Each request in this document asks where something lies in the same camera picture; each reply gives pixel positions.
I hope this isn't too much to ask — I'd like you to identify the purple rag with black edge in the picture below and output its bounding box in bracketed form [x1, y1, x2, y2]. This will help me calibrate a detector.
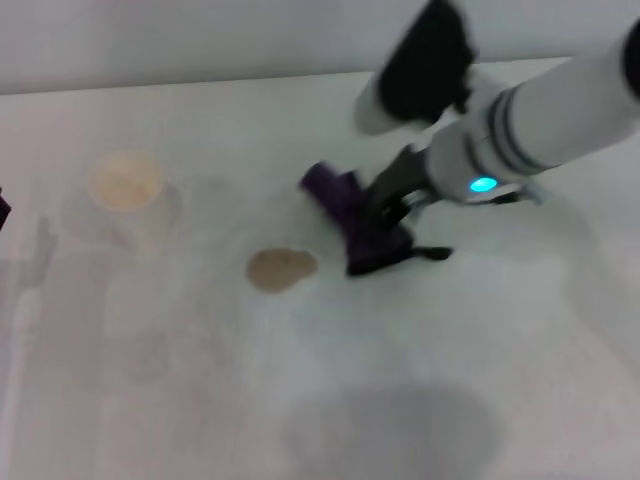
[298, 160, 455, 278]

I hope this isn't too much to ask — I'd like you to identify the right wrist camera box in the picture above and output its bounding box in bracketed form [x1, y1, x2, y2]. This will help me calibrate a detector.
[353, 0, 482, 136]

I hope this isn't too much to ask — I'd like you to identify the white paper cup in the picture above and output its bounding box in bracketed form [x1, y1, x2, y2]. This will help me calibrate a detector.
[87, 149, 174, 247]

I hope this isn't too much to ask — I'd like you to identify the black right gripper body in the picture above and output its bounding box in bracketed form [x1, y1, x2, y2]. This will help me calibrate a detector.
[362, 143, 437, 221]

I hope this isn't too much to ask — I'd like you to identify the brown water stain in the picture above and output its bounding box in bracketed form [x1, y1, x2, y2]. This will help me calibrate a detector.
[244, 247, 320, 295]

